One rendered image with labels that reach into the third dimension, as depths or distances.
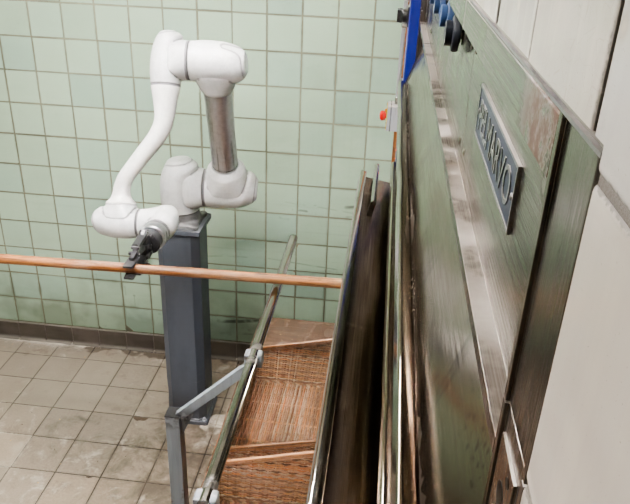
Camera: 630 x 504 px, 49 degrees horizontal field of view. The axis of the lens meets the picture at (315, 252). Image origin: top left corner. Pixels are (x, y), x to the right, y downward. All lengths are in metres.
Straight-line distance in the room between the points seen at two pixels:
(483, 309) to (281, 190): 2.76
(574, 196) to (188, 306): 2.75
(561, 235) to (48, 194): 3.44
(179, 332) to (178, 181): 0.70
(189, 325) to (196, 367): 0.22
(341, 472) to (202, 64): 1.60
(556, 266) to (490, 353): 0.18
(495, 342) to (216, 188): 2.29
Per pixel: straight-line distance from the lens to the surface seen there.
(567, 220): 0.32
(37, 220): 3.77
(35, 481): 3.25
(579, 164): 0.31
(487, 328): 0.53
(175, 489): 2.11
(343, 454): 1.13
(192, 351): 3.14
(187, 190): 2.79
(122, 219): 2.41
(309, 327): 2.97
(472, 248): 0.65
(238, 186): 2.74
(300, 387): 2.60
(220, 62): 2.37
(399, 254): 1.02
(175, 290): 2.99
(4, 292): 4.08
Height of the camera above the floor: 2.18
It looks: 26 degrees down
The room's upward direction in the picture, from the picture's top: 2 degrees clockwise
